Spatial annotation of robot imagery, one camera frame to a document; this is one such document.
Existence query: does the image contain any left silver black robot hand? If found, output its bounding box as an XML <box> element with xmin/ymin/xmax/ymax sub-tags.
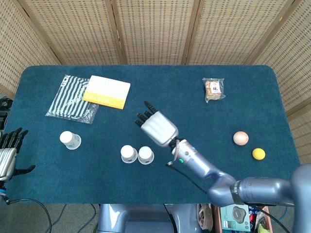
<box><xmin>0</xmin><ymin>127</ymin><xmax>36</xmax><ymax>182</ymax></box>

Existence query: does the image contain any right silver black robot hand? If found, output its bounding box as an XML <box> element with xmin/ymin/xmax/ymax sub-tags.
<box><xmin>135</xmin><ymin>100</ymin><xmax>180</xmax><ymax>148</ymax></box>

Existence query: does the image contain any paper cup fern navy flower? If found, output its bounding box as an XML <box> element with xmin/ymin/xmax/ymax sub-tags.
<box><xmin>120</xmin><ymin>145</ymin><xmax>138</xmax><ymax>164</ymax></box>
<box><xmin>138</xmin><ymin>146</ymin><xmax>155</xmax><ymax>165</ymax></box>

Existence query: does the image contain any paper cup large blue flower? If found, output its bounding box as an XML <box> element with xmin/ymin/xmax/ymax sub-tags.
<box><xmin>59</xmin><ymin>131</ymin><xmax>82</xmax><ymax>150</ymax></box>

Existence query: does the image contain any dark equipment beside table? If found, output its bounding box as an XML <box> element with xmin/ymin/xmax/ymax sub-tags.
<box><xmin>0</xmin><ymin>96</ymin><xmax>13</xmax><ymax>131</ymax></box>

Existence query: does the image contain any white and yellow napkin pack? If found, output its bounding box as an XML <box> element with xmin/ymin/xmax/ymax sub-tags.
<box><xmin>82</xmin><ymin>75</ymin><xmax>131</xmax><ymax>110</ymax></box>

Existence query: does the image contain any wrapped cake slice packet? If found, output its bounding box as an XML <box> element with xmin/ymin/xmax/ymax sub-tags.
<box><xmin>202</xmin><ymin>77</ymin><xmax>226</xmax><ymax>103</ymax></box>

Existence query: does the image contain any blue tablecloth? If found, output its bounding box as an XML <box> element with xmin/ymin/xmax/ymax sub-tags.
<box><xmin>4</xmin><ymin>65</ymin><xmax>301</xmax><ymax>205</ymax></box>

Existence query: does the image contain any striped cloth in plastic bag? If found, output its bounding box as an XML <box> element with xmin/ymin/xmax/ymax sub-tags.
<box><xmin>45</xmin><ymin>74</ymin><xmax>100</xmax><ymax>125</ymax></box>

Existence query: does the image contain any beige egg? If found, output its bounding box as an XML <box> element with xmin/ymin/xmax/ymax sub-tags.
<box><xmin>233</xmin><ymin>131</ymin><xmax>249</xmax><ymax>146</ymax></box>

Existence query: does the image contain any blue-grey robot torso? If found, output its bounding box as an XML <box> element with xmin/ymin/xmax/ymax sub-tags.
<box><xmin>97</xmin><ymin>203</ymin><xmax>203</xmax><ymax>233</ymax></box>

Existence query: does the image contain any woven rattan folding screen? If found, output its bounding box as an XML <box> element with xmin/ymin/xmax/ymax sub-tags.
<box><xmin>0</xmin><ymin>0</ymin><xmax>311</xmax><ymax>165</ymax></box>

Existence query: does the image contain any yellow ball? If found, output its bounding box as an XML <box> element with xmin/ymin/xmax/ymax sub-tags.
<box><xmin>252</xmin><ymin>148</ymin><xmax>266</xmax><ymax>161</ymax></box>

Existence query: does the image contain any teal product box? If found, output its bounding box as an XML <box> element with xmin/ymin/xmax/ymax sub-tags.
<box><xmin>220</xmin><ymin>204</ymin><xmax>251</xmax><ymax>233</ymax></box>

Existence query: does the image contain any wooden crate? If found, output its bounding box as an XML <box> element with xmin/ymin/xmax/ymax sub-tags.
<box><xmin>210</xmin><ymin>203</ymin><xmax>271</xmax><ymax>233</ymax></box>

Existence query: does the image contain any black cable on floor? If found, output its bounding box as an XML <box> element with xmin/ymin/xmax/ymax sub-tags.
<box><xmin>4</xmin><ymin>198</ymin><xmax>53</xmax><ymax>233</ymax></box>

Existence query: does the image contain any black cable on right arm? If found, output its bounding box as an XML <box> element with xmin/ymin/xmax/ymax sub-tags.
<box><xmin>166</xmin><ymin>163</ymin><xmax>208</xmax><ymax>195</ymax></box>

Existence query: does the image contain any blue cable on floor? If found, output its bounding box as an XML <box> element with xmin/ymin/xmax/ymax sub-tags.
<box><xmin>52</xmin><ymin>203</ymin><xmax>98</xmax><ymax>233</ymax></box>

